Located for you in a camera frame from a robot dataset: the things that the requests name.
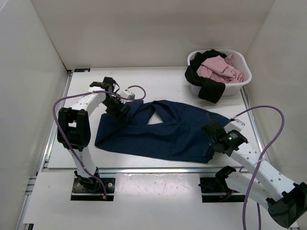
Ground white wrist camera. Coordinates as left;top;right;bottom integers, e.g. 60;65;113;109
224;119;245;132
120;89;135;101

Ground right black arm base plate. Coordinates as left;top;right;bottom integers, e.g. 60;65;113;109
199;177;245;203

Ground black garment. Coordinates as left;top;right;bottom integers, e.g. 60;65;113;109
185;49;226;104

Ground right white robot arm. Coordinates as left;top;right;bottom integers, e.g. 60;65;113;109
202;121;307;228

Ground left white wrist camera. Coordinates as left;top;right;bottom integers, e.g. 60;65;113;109
120;89;135;101

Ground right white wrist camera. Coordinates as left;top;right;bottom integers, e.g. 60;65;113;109
224;119;245;132

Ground dark blue denim trousers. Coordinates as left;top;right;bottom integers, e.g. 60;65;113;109
94;100;229;163

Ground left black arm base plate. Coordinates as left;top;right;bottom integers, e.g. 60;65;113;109
71;177;116;201

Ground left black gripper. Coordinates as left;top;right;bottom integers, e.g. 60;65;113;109
101;96;130;126

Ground pink garment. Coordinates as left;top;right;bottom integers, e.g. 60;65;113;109
196;54;245;84

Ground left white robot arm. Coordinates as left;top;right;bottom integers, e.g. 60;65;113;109
53;77;135;194

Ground white plastic laundry basket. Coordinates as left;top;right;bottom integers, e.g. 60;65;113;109
187;49;252;97

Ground blue label sticker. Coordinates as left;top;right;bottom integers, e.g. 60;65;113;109
74;68;91;72

